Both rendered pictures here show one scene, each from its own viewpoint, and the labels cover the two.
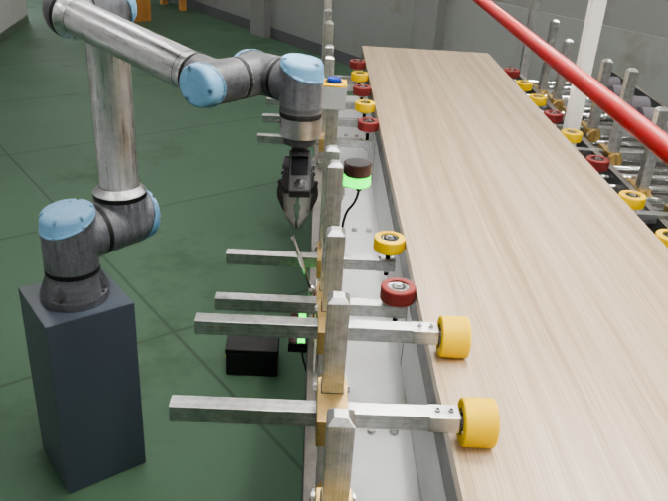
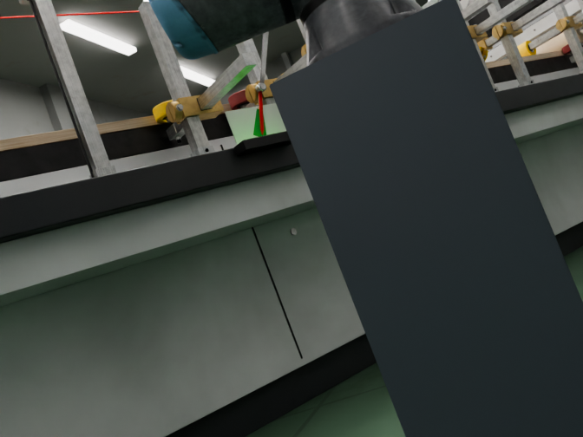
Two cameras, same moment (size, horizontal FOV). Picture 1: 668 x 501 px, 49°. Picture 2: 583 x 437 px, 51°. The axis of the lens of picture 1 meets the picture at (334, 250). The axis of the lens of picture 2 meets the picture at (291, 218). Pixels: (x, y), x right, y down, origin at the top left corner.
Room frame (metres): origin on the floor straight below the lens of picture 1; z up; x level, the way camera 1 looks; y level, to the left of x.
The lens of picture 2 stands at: (2.46, 1.33, 0.37)
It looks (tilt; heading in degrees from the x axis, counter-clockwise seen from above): 4 degrees up; 235
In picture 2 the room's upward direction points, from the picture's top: 21 degrees counter-clockwise
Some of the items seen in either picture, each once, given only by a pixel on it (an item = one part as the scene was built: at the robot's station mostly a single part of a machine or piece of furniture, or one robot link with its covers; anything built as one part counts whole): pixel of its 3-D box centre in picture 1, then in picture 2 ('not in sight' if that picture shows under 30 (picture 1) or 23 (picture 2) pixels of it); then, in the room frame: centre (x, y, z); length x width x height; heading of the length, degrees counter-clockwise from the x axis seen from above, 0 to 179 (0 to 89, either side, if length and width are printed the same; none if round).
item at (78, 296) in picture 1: (74, 279); (361, 30); (1.81, 0.73, 0.65); 0.19 x 0.19 x 0.10
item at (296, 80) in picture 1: (300, 86); not in sight; (1.54, 0.09, 1.32); 0.10 x 0.09 x 0.12; 52
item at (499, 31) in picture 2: not in sight; (507, 30); (0.21, -0.05, 0.95); 0.14 x 0.06 x 0.05; 2
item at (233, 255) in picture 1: (310, 260); (206, 101); (1.69, 0.06, 0.83); 0.44 x 0.03 x 0.04; 92
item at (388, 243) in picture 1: (388, 254); (173, 123); (1.70, -0.14, 0.85); 0.08 x 0.08 x 0.11
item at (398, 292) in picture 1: (396, 305); (246, 110); (1.45, -0.15, 0.85); 0.08 x 0.08 x 0.11
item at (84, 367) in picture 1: (84, 380); (453, 258); (1.81, 0.73, 0.30); 0.25 x 0.25 x 0.60; 38
